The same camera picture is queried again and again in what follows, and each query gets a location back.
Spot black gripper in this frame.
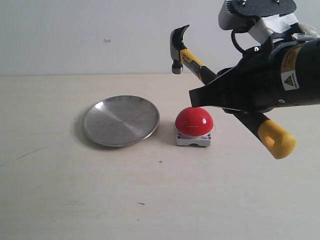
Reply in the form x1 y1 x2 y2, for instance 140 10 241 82
189 38 320 113

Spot black yellow claw hammer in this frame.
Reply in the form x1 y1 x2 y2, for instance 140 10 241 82
169 25 296 160

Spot red dome push button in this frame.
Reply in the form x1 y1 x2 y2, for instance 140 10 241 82
174 107 215 147

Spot round steel plate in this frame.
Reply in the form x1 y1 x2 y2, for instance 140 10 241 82
82 95 160 148

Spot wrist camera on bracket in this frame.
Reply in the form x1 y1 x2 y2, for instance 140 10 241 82
218 0 299 44

